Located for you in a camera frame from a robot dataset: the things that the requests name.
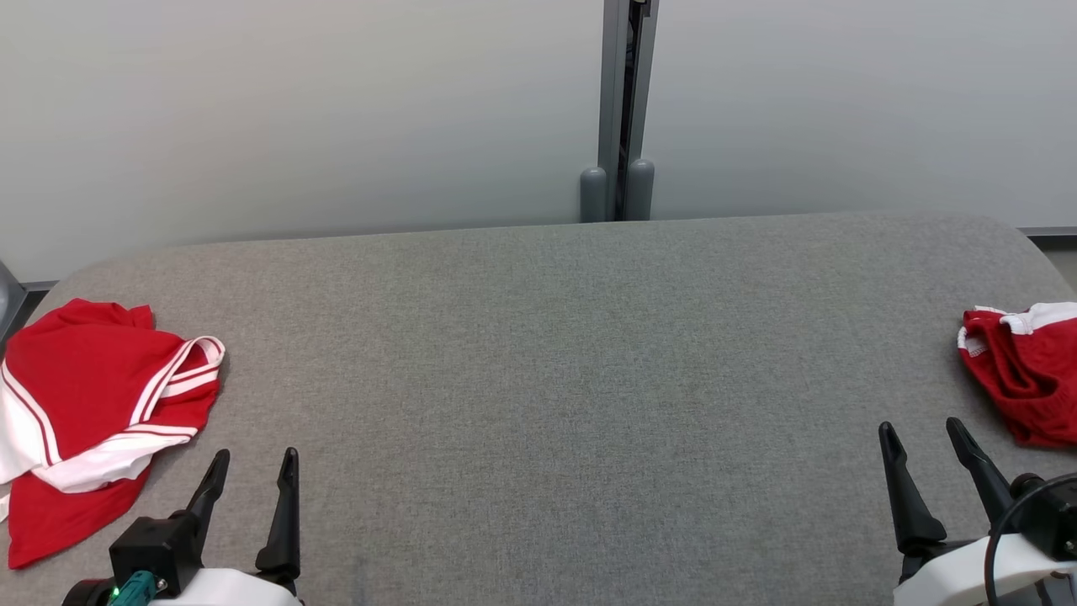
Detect red shorts with white band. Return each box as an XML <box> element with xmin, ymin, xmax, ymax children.
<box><xmin>958</xmin><ymin>301</ymin><xmax>1077</xmax><ymax>449</ymax></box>

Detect grey cylinder post foot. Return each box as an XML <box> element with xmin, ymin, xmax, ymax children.
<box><xmin>624</xmin><ymin>158</ymin><xmax>655</xmax><ymax>221</ymax></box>
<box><xmin>580</xmin><ymin>167</ymin><xmax>607</xmax><ymax>223</ymax></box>

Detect grey slanted metal bar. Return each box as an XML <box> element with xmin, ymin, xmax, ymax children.
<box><xmin>0</xmin><ymin>261</ymin><xmax>28</xmax><ymax>339</ymax></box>

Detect teal left camera connector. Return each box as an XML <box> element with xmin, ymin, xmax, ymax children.
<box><xmin>108</xmin><ymin>571</ymin><xmax>162</xmax><ymax>606</ymax></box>

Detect grey metal partition post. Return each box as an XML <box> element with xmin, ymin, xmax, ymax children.
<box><xmin>597</xmin><ymin>0</ymin><xmax>660</xmax><ymax>221</ymax></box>

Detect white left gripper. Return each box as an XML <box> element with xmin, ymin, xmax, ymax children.
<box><xmin>147</xmin><ymin>447</ymin><xmax>304</xmax><ymax>606</ymax></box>

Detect black right camera cable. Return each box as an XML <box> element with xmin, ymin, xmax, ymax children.
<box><xmin>983</xmin><ymin>473</ymin><xmax>1077</xmax><ymax>606</ymax></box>

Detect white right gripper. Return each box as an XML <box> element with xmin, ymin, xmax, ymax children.
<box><xmin>878</xmin><ymin>417</ymin><xmax>1077</xmax><ymax>606</ymax></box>

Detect red jersey with white trim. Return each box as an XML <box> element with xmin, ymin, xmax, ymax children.
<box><xmin>0</xmin><ymin>299</ymin><xmax>226</xmax><ymax>571</ymax></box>

